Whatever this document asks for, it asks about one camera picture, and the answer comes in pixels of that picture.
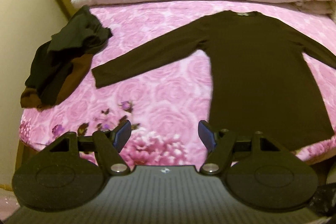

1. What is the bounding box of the dark brown long-sleeve shirt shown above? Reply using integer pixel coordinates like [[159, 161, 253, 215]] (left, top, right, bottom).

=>
[[92, 11, 335, 151]]

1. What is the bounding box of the pile of dark clothes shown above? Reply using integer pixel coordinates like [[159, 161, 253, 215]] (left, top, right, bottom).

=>
[[20, 5, 112, 111]]

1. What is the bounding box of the pink floral bed blanket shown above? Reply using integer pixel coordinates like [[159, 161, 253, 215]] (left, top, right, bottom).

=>
[[19, 0, 335, 166]]

